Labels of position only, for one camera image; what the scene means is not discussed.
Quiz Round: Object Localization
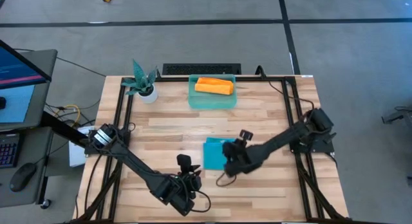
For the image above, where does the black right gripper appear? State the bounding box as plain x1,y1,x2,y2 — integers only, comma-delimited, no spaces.
221,138,258,177

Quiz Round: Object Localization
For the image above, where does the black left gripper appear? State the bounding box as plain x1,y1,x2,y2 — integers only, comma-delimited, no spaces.
175,165,202,199

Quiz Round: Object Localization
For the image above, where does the teal microfiber towel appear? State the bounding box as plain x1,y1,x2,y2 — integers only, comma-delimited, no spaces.
202,136,238,171

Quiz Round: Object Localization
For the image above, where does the orange microfiber towel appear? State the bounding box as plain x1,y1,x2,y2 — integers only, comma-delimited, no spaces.
194,77,235,96

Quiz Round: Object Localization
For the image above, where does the teal translucent plastic basket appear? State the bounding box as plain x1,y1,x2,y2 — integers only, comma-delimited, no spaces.
188,73,238,109

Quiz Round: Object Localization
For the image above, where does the white round plant pot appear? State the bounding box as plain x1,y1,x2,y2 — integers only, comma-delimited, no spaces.
137,85,159,104

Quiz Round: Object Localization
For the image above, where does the black keyboard on table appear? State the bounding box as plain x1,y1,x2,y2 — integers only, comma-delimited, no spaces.
162,62,242,76

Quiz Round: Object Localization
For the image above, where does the green snake plant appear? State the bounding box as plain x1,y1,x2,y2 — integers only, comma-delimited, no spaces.
121,59,158,96

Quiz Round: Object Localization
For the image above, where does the white box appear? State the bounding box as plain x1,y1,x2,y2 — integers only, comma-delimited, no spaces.
68,126,97,169

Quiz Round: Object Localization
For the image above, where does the black desk support beam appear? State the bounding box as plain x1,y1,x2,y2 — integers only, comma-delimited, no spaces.
41,111,91,147

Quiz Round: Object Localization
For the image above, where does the grey workstation desk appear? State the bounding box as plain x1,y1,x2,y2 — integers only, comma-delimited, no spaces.
0,126,55,209

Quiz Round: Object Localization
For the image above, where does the black computer mouse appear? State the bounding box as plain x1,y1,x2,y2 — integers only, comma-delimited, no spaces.
9,162,38,192

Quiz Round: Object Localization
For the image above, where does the monitor with blue screen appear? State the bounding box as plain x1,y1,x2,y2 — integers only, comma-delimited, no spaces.
0,39,59,131

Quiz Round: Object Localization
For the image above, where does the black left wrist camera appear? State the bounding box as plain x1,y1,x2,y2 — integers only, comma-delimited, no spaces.
176,154,194,173

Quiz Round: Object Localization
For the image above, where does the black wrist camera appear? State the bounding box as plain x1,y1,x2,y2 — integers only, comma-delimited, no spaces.
176,154,194,173
239,129,254,142

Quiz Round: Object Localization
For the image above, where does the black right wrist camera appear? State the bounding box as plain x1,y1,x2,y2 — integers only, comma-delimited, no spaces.
239,129,254,142

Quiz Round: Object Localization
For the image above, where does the black aluminium table frame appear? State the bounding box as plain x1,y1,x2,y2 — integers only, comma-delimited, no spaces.
72,75,350,224

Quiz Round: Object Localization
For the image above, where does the long black cable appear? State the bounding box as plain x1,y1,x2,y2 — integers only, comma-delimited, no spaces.
256,65,315,111

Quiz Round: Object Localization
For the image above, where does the yellow cable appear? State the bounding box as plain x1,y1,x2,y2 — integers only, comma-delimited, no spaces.
53,104,81,128

